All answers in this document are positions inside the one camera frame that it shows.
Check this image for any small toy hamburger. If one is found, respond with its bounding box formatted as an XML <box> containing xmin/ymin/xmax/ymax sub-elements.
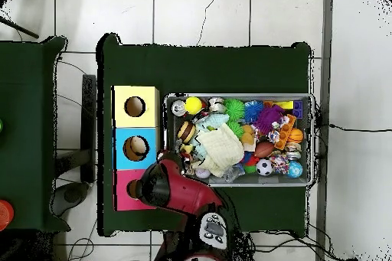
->
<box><xmin>177</xmin><ymin>120</ymin><xmax>197</xmax><ymax>145</ymax></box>

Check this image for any cream knitted cloth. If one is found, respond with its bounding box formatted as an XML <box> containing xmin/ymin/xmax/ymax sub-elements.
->
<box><xmin>195</xmin><ymin>122</ymin><xmax>245</xmax><ymax>178</ymax></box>

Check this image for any purple spiky ball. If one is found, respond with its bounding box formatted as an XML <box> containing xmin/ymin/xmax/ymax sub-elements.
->
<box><xmin>254</xmin><ymin>104</ymin><xmax>286</xmax><ymax>135</ymax></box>

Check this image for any wooden box with three holes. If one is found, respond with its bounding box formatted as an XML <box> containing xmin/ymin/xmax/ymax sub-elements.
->
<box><xmin>112</xmin><ymin>85</ymin><xmax>162</xmax><ymax>212</ymax></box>

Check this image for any clear shallow mesh bin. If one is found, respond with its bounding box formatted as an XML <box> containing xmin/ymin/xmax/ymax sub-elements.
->
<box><xmin>163</xmin><ymin>93</ymin><xmax>317</xmax><ymax>188</ymax></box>

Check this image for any silver can with pull tab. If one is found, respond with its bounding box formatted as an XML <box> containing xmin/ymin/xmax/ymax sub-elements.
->
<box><xmin>170</xmin><ymin>100</ymin><xmax>187</xmax><ymax>118</ymax></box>

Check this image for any light teal cloth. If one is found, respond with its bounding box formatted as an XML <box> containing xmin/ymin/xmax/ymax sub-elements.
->
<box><xmin>197</xmin><ymin>113</ymin><xmax>230</xmax><ymax>133</ymax></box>

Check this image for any yellow tennis ball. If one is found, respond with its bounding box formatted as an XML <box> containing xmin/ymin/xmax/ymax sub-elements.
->
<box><xmin>185</xmin><ymin>96</ymin><xmax>204</xmax><ymax>116</ymax></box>

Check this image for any crushed silver can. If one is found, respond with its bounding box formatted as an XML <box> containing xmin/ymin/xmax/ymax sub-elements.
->
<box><xmin>207</xmin><ymin>96</ymin><xmax>227</xmax><ymax>114</ymax></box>

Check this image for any green spiky ball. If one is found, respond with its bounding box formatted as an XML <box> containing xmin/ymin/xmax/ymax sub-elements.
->
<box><xmin>224</xmin><ymin>98</ymin><xmax>246</xmax><ymax>120</ymax></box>

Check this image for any black side stand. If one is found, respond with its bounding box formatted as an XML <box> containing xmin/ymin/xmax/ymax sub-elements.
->
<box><xmin>54</xmin><ymin>73</ymin><xmax>99</xmax><ymax>182</ymax></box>

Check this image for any small soccer ball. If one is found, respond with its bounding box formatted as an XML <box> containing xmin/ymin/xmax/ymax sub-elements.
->
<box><xmin>256</xmin><ymin>158</ymin><xmax>275</xmax><ymax>177</ymax></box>

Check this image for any small orange basketball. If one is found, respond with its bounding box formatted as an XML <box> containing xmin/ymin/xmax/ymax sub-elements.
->
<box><xmin>287</xmin><ymin>126</ymin><xmax>305</xmax><ymax>144</ymax></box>

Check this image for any dark green side table cloth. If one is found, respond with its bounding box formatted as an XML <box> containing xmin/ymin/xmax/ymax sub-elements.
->
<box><xmin>0</xmin><ymin>37</ymin><xmax>68</xmax><ymax>231</ymax></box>

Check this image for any red disc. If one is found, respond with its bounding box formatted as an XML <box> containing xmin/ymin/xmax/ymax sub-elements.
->
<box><xmin>0</xmin><ymin>199</ymin><xmax>15</xmax><ymax>231</ymax></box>

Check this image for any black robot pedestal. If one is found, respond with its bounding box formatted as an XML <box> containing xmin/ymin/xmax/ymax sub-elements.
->
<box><xmin>164</xmin><ymin>230</ymin><xmax>246</xmax><ymax>261</ymax></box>

